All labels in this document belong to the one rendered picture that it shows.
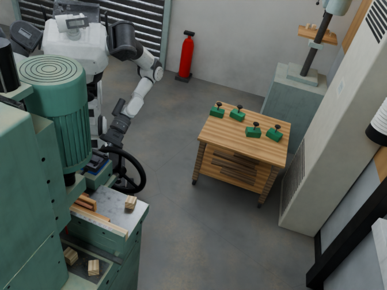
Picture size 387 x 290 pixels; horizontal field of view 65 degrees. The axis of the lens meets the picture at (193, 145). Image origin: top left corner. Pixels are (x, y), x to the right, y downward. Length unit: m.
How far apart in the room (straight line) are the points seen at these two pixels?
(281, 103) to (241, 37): 1.15
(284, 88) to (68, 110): 2.27
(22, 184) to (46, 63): 0.33
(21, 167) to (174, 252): 1.62
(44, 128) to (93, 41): 0.74
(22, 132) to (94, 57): 0.83
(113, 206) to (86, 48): 0.70
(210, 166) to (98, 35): 1.46
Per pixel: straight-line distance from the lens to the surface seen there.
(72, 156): 0.97
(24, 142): 0.72
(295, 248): 2.51
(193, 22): 3.85
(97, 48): 1.47
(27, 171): 0.77
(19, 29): 1.54
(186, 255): 2.22
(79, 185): 1.16
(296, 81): 2.99
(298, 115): 3.01
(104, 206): 1.29
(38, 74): 0.87
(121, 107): 1.63
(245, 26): 3.74
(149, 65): 1.66
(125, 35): 1.51
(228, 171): 2.51
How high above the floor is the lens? 1.92
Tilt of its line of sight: 40 degrees down
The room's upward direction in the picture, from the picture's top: 12 degrees clockwise
